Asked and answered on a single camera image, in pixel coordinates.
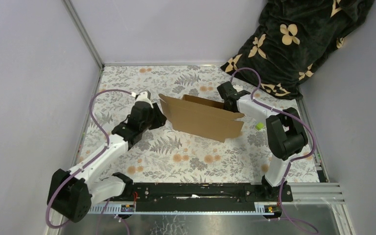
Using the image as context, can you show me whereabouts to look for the brown cardboard box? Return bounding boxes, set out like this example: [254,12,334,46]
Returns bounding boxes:
[159,94,244,142]

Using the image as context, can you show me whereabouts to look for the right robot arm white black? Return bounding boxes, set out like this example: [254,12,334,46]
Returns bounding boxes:
[217,81,308,202]

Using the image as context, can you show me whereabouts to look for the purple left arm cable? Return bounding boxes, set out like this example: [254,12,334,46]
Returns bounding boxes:
[45,89,137,230]

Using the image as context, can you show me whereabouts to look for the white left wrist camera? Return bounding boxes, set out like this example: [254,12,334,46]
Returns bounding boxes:
[131,91,153,108]

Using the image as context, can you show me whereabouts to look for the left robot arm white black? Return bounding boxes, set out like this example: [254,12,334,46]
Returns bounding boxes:
[47,101,166,223]

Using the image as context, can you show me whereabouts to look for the black floral blanket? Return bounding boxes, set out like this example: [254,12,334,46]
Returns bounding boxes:
[221,0,373,100]

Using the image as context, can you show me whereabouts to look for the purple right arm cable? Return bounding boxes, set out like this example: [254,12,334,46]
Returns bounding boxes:
[229,67,320,235]

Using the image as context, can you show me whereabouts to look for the aluminium frame rails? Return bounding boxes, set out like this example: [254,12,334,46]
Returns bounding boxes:
[87,183,344,216]

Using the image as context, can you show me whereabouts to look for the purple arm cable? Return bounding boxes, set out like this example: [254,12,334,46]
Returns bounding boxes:
[229,67,320,235]
[45,89,137,230]

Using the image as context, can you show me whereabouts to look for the small green object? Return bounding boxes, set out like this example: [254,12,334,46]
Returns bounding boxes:
[255,122,265,131]

